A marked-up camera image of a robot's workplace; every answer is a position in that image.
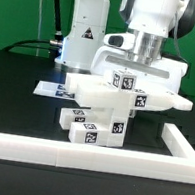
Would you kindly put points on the white chair seat part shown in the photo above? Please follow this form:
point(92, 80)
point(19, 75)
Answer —
point(114, 122)

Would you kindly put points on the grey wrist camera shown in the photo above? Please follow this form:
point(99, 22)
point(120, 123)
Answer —
point(123, 41)

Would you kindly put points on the white chair back frame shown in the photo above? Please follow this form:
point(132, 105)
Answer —
point(95, 92)

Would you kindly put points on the small tagged cube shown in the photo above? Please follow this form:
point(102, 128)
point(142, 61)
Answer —
point(123, 80)

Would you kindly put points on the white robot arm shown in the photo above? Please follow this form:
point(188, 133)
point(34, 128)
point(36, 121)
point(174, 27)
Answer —
point(149, 24)

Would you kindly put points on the white U-shaped fence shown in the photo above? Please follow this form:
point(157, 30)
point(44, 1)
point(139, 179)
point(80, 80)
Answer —
point(179, 165)

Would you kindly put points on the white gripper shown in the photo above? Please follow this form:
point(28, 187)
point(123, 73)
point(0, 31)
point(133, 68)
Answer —
point(165, 72)

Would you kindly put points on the white marker base plate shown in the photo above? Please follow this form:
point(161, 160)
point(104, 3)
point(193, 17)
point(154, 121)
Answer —
point(53, 90)

